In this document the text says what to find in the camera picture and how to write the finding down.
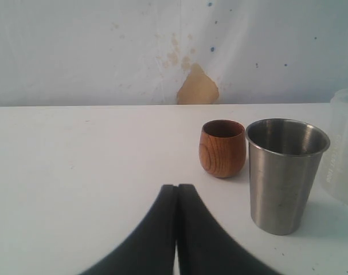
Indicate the brown wooden cup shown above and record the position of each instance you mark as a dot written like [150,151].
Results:
[222,148]

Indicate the translucent plastic deli container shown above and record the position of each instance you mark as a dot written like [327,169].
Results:
[334,165]

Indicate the stainless steel cup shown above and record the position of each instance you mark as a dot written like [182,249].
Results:
[284,157]

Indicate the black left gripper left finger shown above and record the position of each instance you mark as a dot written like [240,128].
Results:
[150,248]

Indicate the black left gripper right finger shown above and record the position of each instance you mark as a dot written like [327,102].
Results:
[204,247]

